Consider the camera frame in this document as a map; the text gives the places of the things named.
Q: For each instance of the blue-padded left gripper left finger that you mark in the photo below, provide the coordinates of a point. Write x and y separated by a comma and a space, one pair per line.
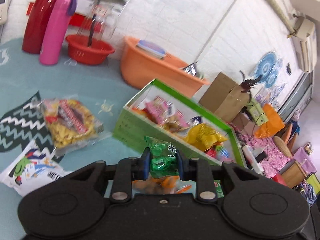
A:
128, 170

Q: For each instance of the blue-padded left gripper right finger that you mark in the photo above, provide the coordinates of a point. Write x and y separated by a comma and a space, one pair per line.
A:
199, 171

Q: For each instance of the blue candy packet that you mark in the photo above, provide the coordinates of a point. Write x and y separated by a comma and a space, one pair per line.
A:
222, 153

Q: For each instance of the green snack packet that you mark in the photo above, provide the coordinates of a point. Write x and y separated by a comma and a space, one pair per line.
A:
163, 158

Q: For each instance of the clear bag yellow biscuits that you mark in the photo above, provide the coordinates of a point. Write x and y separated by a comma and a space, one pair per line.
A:
71, 124

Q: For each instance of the orange nut snack packet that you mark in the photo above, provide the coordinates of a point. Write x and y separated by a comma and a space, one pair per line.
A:
164, 185

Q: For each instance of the yellow chip bag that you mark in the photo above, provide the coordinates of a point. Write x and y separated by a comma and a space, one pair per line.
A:
203, 137

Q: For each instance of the green cardboard box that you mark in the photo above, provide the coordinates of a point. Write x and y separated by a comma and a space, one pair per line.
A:
134, 123

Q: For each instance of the white power strip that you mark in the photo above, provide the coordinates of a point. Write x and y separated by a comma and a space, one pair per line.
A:
248, 152

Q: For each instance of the pink snack bag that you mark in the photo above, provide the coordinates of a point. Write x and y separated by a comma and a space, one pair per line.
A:
165, 114

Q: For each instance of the brown cardboard box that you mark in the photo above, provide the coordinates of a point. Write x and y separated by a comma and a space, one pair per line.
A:
224, 98

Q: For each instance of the red round stool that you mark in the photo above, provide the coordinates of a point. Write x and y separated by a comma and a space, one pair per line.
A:
278, 178

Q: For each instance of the light green small box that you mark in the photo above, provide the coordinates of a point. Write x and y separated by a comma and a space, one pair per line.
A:
256, 112

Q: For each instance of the woven round cushion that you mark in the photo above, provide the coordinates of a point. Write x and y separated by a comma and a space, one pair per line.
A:
282, 146

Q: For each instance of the orange plastic bag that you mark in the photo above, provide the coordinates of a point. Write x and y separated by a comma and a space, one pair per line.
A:
272, 126

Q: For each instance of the white cartoon snack bag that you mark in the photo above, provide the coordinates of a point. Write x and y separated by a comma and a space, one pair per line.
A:
31, 170

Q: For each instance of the wooden side table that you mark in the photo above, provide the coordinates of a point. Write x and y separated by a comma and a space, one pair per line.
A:
292, 173

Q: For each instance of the dark red potted plant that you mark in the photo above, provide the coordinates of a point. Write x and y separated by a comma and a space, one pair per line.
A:
248, 84

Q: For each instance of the purple storage bin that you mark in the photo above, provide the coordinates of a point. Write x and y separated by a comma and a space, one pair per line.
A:
304, 161

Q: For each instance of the steel bowl in basin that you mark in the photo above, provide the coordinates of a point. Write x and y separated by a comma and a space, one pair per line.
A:
191, 69

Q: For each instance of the orange plastic basin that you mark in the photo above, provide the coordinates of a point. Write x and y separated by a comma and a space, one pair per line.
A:
139, 68

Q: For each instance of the red plastic basin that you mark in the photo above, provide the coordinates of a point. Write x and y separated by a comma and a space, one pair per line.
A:
92, 55

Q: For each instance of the blue-lidded food container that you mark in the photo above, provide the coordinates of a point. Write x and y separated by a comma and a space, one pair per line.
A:
151, 49

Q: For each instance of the glass jar with label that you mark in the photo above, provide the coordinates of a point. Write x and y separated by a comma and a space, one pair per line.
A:
99, 24

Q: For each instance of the white air conditioner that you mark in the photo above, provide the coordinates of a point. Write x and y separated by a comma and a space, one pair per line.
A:
305, 41

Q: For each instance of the pink thermos bottle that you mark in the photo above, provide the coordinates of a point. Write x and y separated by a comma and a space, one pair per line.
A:
56, 29

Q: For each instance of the red thermos jug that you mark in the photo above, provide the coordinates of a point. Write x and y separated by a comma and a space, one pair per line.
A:
36, 26

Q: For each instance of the blue round wall decoration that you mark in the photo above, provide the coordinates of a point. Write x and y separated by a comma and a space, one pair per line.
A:
266, 70

